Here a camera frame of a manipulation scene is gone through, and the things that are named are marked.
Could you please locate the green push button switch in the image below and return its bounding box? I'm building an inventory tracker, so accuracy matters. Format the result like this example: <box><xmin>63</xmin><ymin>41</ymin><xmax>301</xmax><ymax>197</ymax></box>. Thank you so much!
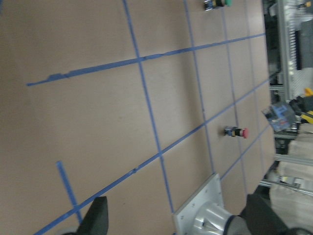
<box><xmin>203</xmin><ymin>0</ymin><xmax>233</xmax><ymax>11</ymax></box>

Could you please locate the yellow push button switch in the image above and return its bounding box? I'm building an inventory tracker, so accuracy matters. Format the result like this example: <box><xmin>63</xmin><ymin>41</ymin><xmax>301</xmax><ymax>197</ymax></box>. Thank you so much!
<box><xmin>262</xmin><ymin>88</ymin><xmax>313</xmax><ymax>132</ymax></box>

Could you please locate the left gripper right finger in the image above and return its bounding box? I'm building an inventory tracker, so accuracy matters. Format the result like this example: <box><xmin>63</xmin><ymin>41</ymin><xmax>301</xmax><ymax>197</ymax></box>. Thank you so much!
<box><xmin>240</xmin><ymin>194</ymin><xmax>290</xmax><ymax>235</ymax></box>

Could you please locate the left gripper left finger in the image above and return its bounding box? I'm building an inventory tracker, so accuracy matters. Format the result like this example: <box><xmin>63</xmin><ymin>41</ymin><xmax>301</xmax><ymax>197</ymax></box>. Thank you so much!
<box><xmin>75</xmin><ymin>196</ymin><xmax>109</xmax><ymax>235</ymax></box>

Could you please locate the red push button switch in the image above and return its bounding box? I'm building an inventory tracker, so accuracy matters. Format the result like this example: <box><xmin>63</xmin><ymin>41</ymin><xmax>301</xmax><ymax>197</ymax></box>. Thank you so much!
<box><xmin>224</xmin><ymin>126</ymin><xmax>249</xmax><ymax>139</ymax></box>

